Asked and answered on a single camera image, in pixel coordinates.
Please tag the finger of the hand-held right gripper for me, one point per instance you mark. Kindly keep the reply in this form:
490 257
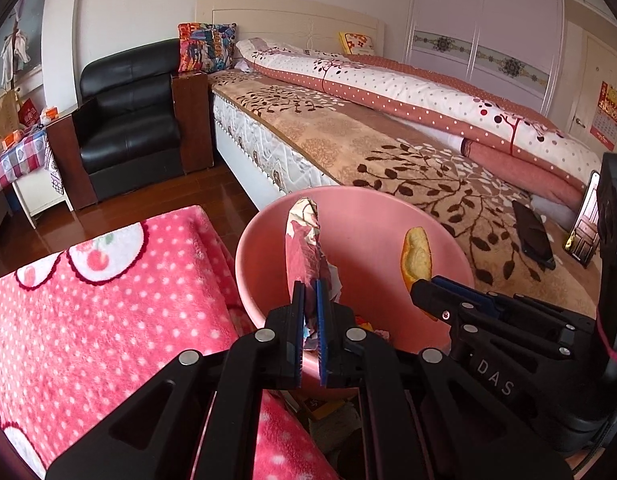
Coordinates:
471 294
438 305

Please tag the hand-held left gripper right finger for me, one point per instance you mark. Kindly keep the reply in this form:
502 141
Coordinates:
322 340

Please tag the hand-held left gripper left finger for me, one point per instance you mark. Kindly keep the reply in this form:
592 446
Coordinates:
296 320

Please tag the floral paper wrapper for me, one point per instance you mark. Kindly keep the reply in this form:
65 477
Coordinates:
303 245

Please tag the pink plastic bucket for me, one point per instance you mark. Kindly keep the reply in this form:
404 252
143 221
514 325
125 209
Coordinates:
368 260

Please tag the black smartphone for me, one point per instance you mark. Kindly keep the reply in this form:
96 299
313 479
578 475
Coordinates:
533 235

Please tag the white quilted mattress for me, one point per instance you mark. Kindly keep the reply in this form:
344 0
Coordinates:
253 145

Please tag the bed with floral bedding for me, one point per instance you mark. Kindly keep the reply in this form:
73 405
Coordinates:
363 135

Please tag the pink white floral quilt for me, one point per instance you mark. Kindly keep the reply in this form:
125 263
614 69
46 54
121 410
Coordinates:
413 90

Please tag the white door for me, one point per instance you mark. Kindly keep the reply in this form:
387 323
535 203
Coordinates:
588 75

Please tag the black leather armchair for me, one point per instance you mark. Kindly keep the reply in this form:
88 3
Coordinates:
128 125

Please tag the yellow floral pillow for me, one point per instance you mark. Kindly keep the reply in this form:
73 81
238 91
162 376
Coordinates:
357 43

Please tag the white wardrobe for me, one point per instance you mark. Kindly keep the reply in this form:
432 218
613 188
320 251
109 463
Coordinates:
488 10

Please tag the colourful patterned pillow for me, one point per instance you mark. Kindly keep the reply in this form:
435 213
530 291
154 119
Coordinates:
206 47

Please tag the white desk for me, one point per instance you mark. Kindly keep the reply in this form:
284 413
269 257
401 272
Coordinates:
38 190

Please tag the cream bed headboard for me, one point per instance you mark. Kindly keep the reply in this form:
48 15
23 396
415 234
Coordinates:
288 20

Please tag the orange white tissue box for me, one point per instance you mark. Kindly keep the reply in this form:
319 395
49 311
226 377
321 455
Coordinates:
49 114

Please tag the red paper bag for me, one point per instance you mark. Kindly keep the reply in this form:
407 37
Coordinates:
29 112

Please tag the brown paper bag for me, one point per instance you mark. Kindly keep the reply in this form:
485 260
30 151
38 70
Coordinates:
1 125

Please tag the white garment on coat rack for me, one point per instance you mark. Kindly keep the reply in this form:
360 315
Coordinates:
16 52

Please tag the red wall calendar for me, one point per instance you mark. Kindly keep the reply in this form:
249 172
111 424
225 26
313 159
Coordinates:
607 115

